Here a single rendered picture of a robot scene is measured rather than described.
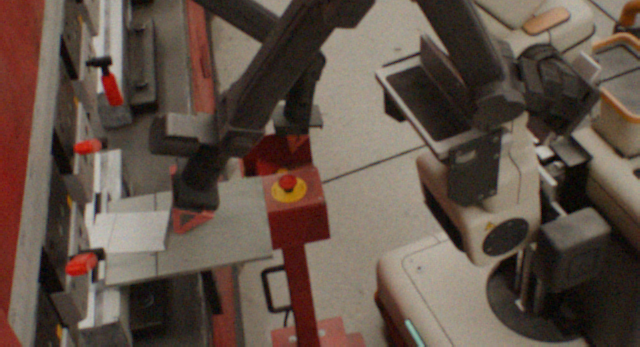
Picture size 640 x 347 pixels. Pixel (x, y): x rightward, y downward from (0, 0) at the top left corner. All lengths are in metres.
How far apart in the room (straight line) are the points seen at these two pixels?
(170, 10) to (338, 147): 1.02
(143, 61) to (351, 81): 1.40
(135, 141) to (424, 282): 0.84
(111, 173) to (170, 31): 0.56
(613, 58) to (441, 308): 0.73
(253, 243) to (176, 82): 0.63
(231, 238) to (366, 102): 1.78
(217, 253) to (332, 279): 1.23
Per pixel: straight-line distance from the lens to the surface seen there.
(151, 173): 1.75
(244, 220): 1.45
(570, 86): 1.33
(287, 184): 1.75
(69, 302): 1.11
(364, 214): 2.76
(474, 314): 2.19
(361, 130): 3.04
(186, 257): 1.42
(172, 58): 2.01
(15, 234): 0.95
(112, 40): 1.94
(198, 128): 1.29
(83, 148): 1.17
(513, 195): 1.68
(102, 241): 1.48
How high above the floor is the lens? 2.07
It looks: 45 degrees down
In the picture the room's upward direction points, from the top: 7 degrees counter-clockwise
